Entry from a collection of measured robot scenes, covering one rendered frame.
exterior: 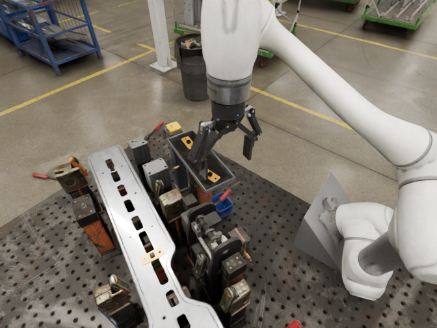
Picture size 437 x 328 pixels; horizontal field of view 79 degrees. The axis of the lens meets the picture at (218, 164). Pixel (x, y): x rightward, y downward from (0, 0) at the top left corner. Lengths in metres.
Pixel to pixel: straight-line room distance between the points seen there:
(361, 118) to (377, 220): 0.70
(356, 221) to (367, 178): 1.73
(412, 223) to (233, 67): 0.48
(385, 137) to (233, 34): 0.38
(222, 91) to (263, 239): 1.05
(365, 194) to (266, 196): 1.41
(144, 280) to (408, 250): 0.80
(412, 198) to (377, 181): 2.31
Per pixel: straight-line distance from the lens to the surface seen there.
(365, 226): 1.28
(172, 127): 1.33
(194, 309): 1.01
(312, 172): 2.84
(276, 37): 0.66
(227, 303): 0.96
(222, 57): 0.49
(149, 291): 1.05
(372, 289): 1.24
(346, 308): 1.43
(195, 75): 3.49
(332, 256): 1.42
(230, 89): 0.52
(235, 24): 0.47
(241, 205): 1.56
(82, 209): 1.28
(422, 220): 0.69
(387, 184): 3.04
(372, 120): 0.64
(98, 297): 1.04
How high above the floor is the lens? 1.97
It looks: 45 degrees down
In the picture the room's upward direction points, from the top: straight up
